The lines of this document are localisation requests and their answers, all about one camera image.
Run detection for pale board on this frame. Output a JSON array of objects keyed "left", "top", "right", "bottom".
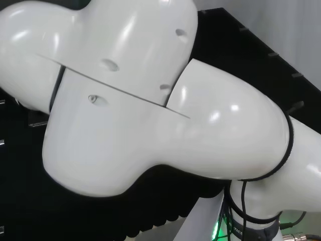
[{"left": 173, "top": 192, "right": 228, "bottom": 241}]

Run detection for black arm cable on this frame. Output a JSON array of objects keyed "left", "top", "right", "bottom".
[{"left": 239, "top": 179, "right": 253, "bottom": 241}]

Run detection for black bench cloth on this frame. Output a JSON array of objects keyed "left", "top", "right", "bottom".
[{"left": 0, "top": 7, "right": 321, "bottom": 241}]

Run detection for clear acrylic funnel stand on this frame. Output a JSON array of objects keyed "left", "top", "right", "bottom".
[{"left": 28, "top": 110, "right": 50, "bottom": 128}]

